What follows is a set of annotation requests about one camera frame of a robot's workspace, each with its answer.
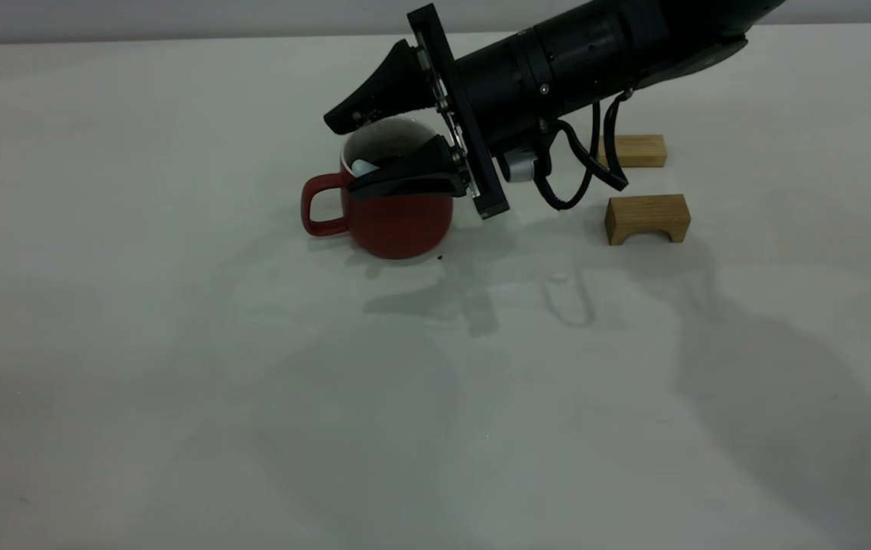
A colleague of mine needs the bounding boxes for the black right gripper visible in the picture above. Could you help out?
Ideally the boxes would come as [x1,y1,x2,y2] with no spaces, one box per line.
[324,3,552,221]

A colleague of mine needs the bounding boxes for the red ceramic mug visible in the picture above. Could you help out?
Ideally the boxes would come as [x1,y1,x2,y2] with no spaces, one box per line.
[300,115,456,260]

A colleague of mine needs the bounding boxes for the flat wooden block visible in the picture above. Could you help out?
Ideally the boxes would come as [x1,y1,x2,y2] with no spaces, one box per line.
[596,135,668,169]

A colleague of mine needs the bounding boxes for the arched wooden block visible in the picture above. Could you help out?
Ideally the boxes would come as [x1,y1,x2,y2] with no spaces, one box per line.
[605,194,691,247]

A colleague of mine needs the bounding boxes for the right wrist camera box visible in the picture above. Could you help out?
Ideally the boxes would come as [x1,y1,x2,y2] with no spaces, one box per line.
[500,147,541,184]

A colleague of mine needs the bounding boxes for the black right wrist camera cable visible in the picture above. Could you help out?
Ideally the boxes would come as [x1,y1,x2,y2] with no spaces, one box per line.
[533,88,633,212]

